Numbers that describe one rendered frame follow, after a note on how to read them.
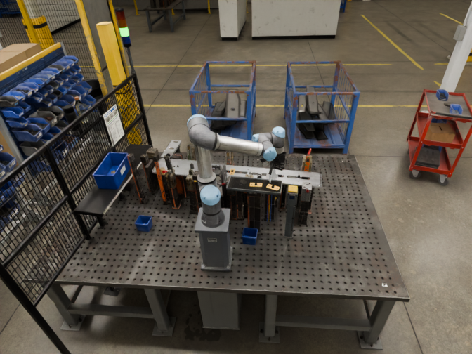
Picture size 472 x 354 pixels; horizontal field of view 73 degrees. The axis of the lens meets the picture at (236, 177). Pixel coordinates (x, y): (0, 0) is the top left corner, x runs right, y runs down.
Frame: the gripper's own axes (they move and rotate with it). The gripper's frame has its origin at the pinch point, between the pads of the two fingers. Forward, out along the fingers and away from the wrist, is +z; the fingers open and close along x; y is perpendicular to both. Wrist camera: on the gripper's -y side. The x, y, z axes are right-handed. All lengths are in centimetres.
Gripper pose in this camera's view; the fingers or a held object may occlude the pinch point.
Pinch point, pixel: (273, 175)
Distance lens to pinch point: 211.5
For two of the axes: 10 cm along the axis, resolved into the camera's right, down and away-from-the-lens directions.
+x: 4.5, -5.6, 7.0
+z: 0.3, 7.9, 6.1
